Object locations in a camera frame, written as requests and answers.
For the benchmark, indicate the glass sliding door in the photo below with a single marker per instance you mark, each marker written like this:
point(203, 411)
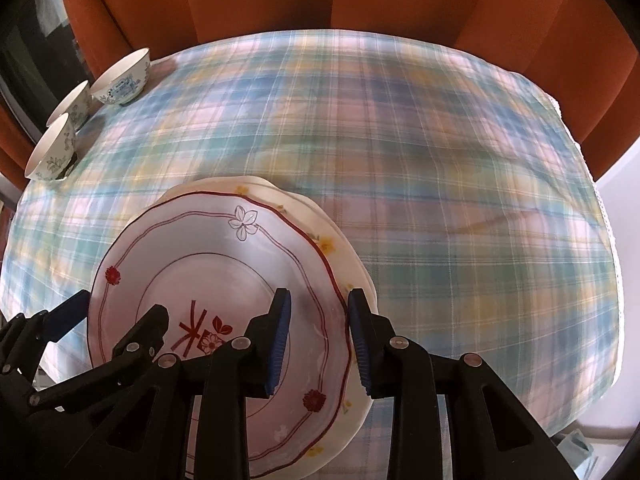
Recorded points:
point(35, 50)

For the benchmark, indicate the white blue-patterned bowl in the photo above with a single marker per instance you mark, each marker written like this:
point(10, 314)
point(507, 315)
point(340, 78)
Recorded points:
point(52, 155)
point(122, 85)
point(80, 107)

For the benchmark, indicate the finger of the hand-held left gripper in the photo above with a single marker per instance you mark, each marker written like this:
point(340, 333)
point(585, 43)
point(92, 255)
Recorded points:
point(65, 316)
point(145, 327)

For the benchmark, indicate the large scalloped yellow-flower plate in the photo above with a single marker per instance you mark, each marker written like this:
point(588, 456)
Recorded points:
point(357, 270)

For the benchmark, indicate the plaid tablecloth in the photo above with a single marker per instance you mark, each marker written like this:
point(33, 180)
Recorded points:
point(425, 185)

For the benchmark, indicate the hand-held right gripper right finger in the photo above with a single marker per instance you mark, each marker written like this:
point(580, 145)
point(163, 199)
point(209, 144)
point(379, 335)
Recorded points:
point(360, 345)

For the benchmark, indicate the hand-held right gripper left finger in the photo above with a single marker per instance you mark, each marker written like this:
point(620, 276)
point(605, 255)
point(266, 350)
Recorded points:
point(279, 340)

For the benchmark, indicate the small red-patterned plate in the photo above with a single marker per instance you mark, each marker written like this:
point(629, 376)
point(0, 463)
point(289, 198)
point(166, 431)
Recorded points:
point(225, 270)

